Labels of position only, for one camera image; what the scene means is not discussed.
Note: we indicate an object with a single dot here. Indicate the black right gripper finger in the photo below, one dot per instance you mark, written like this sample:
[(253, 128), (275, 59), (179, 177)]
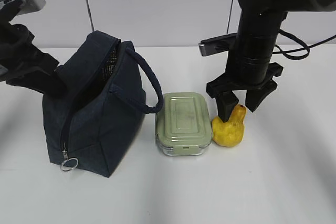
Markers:
[(255, 97), (226, 101)]

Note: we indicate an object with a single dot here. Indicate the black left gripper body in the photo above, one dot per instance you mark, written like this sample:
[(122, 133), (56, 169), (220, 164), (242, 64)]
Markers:
[(19, 56)]

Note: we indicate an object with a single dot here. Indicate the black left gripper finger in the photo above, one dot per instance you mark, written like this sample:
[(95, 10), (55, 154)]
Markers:
[(51, 85)]

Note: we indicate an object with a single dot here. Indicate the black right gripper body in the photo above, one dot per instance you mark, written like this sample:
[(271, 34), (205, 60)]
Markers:
[(227, 82)]

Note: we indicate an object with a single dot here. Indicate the yellow pear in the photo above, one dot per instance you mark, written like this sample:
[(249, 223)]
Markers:
[(230, 133)]

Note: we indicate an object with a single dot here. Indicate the green lidded glass food container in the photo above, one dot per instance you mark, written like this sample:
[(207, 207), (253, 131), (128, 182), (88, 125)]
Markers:
[(183, 126)]

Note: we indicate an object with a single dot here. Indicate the dark blue zippered lunch bag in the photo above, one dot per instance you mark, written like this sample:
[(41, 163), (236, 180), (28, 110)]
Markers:
[(110, 89)]

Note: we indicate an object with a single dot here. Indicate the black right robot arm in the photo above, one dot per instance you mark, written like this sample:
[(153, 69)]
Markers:
[(250, 49)]

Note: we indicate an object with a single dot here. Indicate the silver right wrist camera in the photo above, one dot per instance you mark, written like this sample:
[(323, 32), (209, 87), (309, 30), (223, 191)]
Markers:
[(217, 44)]

